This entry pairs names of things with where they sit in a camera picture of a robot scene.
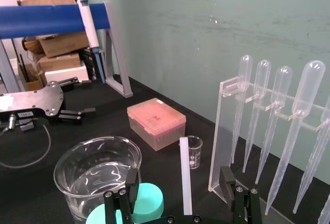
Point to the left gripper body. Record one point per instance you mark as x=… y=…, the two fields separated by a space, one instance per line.
x=38 y=100

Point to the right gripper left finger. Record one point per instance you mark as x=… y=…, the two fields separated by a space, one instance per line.
x=132 y=195

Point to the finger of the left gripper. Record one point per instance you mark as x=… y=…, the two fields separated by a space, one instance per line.
x=72 y=117
x=77 y=84

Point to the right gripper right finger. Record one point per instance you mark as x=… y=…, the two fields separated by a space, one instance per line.
x=227 y=185

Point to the white translucent stirring rod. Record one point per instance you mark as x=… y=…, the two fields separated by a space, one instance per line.
x=186 y=175

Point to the white flat box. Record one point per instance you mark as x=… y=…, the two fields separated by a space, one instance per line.
x=67 y=74

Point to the teal screw lid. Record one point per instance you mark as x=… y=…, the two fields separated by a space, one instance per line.
x=99 y=216
x=150 y=200

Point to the black flat case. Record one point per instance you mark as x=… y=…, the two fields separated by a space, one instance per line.
x=90 y=64

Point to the small open cardboard box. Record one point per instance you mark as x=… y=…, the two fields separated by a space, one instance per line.
x=32 y=76

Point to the flat brown cardboard box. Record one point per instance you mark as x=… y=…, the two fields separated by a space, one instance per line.
x=60 y=61

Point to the black table cloth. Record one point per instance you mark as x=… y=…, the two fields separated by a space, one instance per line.
x=159 y=170

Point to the clear acrylic pipette rack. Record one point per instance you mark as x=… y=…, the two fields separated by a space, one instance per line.
x=220 y=141

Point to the small glass beaker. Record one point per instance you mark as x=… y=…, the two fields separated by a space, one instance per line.
x=194 y=154

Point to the large glass beaker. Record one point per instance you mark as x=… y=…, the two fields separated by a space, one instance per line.
x=98 y=162

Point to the white and blue micropipette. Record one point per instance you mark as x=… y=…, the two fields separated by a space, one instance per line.
x=89 y=25

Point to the blue and grey pipette stand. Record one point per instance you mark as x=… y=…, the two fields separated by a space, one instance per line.
x=38 y=18

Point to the pink pipette tip box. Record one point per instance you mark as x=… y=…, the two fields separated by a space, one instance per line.
x=157 y=121

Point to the large clear plastic transfer pipette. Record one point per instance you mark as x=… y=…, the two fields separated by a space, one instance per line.
x=315 y=157
x=325 y=211
x=308 y=87

